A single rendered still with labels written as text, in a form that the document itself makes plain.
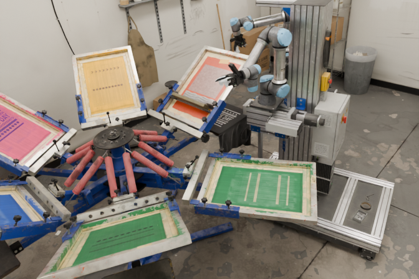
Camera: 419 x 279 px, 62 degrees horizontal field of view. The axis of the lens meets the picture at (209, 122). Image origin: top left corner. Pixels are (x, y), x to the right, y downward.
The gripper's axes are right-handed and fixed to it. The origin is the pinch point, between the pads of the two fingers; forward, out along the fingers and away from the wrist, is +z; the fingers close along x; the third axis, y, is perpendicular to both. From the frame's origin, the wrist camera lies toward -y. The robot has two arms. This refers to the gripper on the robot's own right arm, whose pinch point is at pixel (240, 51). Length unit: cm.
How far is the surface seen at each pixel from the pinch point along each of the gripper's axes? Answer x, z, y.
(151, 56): 16, 62, -195
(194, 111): -77, 8, 6
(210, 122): -83, 6, 30
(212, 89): -53, 2, 8
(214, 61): -26.3, -5.3, -9.0
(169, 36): 62, 58, -200
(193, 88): -58, 3, -12
